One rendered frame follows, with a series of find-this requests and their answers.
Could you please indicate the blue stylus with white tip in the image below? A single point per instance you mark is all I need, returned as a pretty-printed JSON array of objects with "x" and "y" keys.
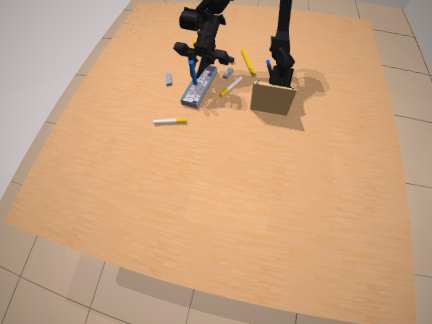
[{"x": 193, "y": 72}]

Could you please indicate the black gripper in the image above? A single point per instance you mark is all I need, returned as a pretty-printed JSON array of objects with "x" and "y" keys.
[{"x": 203, "y": 45}]

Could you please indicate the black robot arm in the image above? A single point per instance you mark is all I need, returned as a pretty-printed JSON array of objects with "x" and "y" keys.
[{"x": 200, "y": 18}]

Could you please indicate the grey rectangular bar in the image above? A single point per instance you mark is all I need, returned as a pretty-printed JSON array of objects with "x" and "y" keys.
[{"x": 168, "y": 78}]

